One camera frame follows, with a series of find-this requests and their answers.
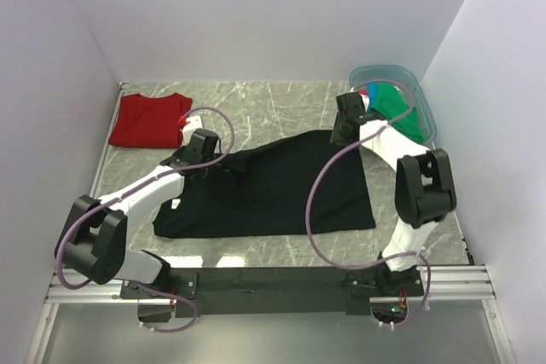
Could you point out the blue t shirt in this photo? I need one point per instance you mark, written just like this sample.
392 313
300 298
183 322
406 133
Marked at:
372 89

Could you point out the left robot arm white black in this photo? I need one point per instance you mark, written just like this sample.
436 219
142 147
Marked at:
93 243

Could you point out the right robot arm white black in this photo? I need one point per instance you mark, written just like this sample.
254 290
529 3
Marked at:
424 188

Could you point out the folded red t shirt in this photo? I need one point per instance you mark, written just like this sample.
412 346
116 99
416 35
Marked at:
150 122

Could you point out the aluminium rail left edge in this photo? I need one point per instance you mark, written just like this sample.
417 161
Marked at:
123 87

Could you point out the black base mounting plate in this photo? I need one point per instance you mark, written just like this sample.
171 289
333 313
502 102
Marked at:
232 291

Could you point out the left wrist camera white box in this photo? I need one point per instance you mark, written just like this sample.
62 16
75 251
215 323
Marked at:
187 126

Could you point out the black t shirt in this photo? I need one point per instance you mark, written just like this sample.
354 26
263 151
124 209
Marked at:
264 191

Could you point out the clear blue plastic bin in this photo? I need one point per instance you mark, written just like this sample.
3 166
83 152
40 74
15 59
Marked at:
407 83

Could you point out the green t shirt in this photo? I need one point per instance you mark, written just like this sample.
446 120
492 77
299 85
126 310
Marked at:
390 104

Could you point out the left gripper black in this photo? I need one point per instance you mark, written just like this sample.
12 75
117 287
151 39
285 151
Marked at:
212 158

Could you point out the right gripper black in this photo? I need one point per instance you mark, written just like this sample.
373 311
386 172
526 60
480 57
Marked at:
335 136

